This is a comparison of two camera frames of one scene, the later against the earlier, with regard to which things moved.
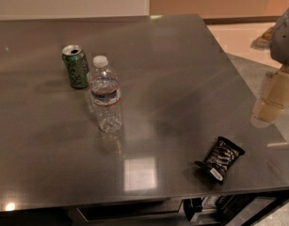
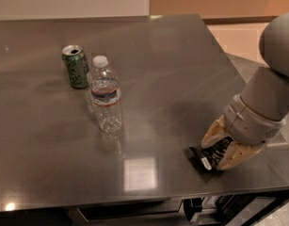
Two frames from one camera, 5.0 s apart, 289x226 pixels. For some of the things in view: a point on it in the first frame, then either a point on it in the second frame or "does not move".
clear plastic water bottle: x=105 y=96 does not move
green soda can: x=77 y=65 does not move
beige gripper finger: x=279 y=95 to x=245 y=125
